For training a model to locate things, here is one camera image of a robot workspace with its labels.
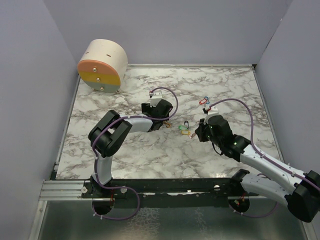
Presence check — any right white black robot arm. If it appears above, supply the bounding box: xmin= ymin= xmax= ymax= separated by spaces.
xmin=195 ymin=114 xmax=320 ymax=223

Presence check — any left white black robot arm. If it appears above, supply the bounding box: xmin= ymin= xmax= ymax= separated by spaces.
xmin=88 ymin=99 xmax=173 ymax=198

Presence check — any yellow tag key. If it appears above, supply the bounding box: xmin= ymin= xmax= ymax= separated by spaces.
xmin=180 ymin=130 xmax=191 ymax=136

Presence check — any black tag key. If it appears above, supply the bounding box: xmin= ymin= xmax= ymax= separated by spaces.
xmin=184 ymin=121 xmax=189 ymax=130

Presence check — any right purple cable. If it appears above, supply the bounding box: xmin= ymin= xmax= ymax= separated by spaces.
xmin=203 ymin=98 xmax=320 ymax=219

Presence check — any green tag key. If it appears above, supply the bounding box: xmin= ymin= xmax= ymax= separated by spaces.
xmin=178 ymin=125 xmax=189 ymax=131

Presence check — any round beige drawer box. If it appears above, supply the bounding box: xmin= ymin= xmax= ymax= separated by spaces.
xmin=77 ymin=39 xmax=128 ymax=93

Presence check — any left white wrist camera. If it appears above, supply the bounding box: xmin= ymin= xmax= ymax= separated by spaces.
xmin=149 ymin=90 xmax=163 ymax=108

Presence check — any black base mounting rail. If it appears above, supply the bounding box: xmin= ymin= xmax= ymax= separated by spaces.
xmin=81 ymin=169 xmax=251 ymax=209

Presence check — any purple cable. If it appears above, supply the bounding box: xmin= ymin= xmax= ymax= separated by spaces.
xmin=91 ymin=86 xmax=179 ymax=221
xmin=203 ymin=98 xmax=320 ymax=219

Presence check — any orange carabiner near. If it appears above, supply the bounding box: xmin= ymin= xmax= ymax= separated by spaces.
xmin=163 ymin=121 xmax=172 ymax=128

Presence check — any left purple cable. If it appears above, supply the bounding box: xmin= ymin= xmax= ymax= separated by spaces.
xmin=91 ymin=86 xmax=179 ymax=221

